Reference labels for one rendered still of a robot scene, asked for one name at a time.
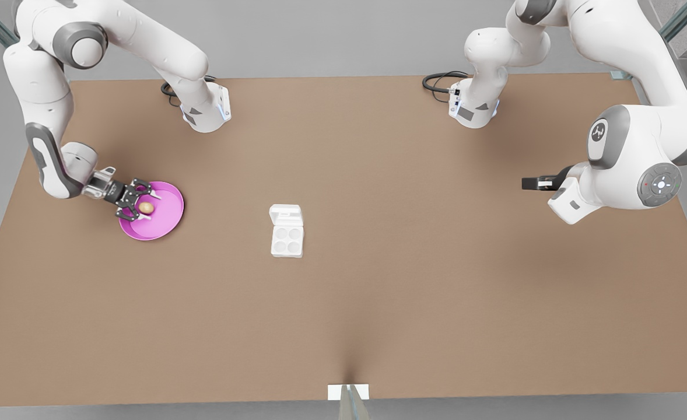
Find white egg box lid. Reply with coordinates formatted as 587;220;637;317
269;204;305;228

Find white egg box base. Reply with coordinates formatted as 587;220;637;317
270;225;306;259

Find pink round plate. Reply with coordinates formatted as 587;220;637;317
118;181;185;242

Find black cable loop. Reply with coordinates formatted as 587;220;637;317
422;71;471;105
160;75;218;109

